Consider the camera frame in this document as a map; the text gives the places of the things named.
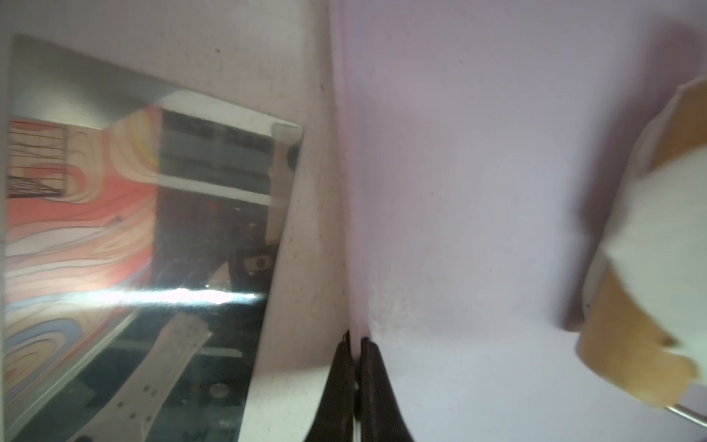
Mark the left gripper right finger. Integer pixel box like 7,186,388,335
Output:
359,338,414,442

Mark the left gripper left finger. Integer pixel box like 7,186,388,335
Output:
304,333,355,442

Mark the wooden dough roller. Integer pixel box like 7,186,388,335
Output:
576,77,706,427

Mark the purple cutting board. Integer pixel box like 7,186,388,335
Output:
329,1,706,441

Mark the white dough piece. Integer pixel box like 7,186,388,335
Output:
582,76,707,388

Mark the metal scraper wooden handle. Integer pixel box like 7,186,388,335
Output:
1,35,304,441

